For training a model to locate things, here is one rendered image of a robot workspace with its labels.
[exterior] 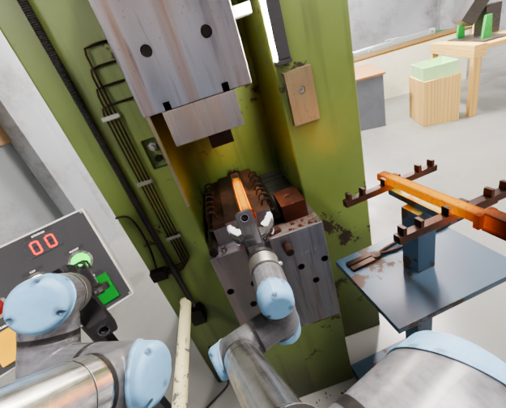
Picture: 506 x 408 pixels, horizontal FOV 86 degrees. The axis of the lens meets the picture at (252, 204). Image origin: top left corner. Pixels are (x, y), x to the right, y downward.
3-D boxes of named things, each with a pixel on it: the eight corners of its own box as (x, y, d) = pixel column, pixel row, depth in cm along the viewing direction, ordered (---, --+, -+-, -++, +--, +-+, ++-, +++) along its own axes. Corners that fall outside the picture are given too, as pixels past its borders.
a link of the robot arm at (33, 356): (62, 439, 32) (62, 340, 34) (-4, 434, 35) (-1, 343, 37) (114, 402, 39) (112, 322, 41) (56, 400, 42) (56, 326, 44)
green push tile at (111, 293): (120, 295, 73) (105, 272, 73) (91, 312, 70) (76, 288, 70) (120, 294, 75) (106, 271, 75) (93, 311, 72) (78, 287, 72)
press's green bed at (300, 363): (353, 378, 129) (341, 313, 107) (278, 405, 128) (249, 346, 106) (311, 293, 178) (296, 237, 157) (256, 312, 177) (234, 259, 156)
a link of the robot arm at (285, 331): (255, 338, 68) (242, 309, 63) (291, 313, 72) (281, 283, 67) (271, 363, 62) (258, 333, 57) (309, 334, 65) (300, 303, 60)
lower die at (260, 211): (275, 227, 92) (269, 206, 88) (219, 246, 91) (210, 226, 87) (253, 182, 129) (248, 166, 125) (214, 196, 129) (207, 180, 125)
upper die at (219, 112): (244, 124, 76) (234, 88, 71) (176, 146, 75) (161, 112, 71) (230, 108, 113) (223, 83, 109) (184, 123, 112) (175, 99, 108)
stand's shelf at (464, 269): (525, 272, 74) (525, 266, 73) (399, 333, 70) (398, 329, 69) (431, 223, 101) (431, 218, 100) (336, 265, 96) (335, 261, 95)
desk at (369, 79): (372, 105, 521) (368, 63, 487) (388, 125, 404) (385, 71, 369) (333, 114, 543) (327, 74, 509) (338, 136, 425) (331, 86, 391)
